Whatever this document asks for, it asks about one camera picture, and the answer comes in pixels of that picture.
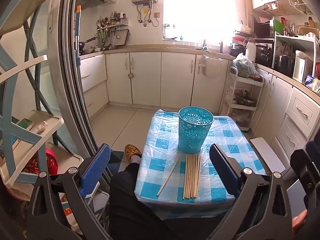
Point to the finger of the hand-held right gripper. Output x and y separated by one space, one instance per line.
305 172
313 151

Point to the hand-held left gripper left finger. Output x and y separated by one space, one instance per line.
97 170

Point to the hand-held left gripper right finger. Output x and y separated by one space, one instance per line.
225 172

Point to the bundle of wooden chopsticks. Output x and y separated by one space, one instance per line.
191 180

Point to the teal perforated plastic basket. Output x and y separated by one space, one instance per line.
195 136

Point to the single pale chopstick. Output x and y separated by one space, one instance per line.
168 176

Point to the person's right hand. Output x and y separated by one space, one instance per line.
300 221

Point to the yellow patterned slipper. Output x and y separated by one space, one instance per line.
132 152

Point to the white stool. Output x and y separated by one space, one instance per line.
267 155

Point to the person's black trousered leg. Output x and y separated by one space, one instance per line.
130 205

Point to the red patterned container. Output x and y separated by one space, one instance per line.
40 162

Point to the blue checked plastic tablecloth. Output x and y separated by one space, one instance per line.
155 155

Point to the cream side base cabinets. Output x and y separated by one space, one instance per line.
275 105

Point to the blue packets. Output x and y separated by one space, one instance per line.
312 82

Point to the small white object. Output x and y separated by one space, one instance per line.
42 127

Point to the white rolling storage trolley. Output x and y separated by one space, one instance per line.
231 100

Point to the steel pot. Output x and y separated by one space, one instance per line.
246 100

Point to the white electric kettle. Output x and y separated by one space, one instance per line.
299 67

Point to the smartphone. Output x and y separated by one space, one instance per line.
25 124

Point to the blue and cream shelf rack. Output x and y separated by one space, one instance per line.
15 135

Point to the black cooking pot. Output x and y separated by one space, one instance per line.
285 63

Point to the cream drawer unit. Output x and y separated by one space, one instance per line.
92 75

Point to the white cabinet door hanging bin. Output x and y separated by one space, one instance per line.
212 66

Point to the black countertop oven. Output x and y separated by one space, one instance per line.
263 55

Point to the plastic bag of greens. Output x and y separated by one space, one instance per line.
243 65

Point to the white countertop rack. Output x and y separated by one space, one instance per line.
295 38

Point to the white thermos jug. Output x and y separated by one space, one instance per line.
250 52

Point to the black frying pan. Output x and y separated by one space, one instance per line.
85 46

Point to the green dish cloth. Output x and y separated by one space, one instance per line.
204 48

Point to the green cutting board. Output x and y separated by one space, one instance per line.
278 27

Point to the black microwave oven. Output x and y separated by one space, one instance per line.
262 28

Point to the dark rectangular tray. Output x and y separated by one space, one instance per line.
123 35

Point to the stack of pots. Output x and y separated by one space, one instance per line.
242 31

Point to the blue mop pole orange tip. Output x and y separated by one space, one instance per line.
78 30

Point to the green bottle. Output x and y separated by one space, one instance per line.
181 37

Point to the bright kitchen window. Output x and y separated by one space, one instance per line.
200 7

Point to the metal sliding door frame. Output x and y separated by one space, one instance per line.
72 80

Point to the wall utensil rack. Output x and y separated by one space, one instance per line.
107 27

